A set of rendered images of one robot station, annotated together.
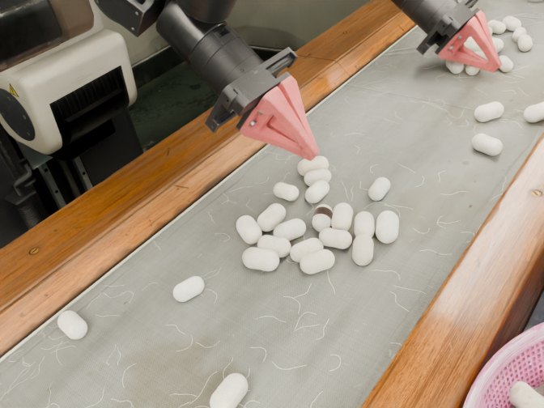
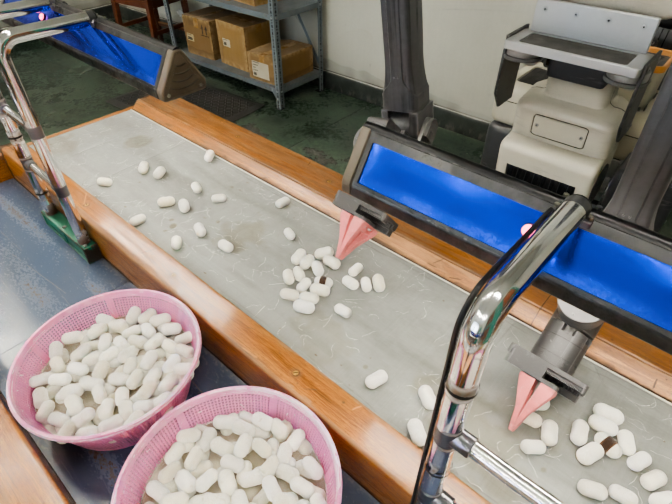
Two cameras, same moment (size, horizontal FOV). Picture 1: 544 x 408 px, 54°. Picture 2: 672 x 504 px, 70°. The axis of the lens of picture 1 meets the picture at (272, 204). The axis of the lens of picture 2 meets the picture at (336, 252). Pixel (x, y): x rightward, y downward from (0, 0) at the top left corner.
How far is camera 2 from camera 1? 81 cm
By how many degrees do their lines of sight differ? 65
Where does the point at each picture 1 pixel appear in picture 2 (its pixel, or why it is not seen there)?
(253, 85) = (344, 202)
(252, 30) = not seen: outside the picture
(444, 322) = (219, 305)
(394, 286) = (263, 306)
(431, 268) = (270, 323)
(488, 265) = (246, 331)
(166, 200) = not seen: hidden behind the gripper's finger
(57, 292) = (303, 194)
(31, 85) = (504, 145)
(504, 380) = (189, 324)
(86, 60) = (549, 162)
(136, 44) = not seen: outside the picture
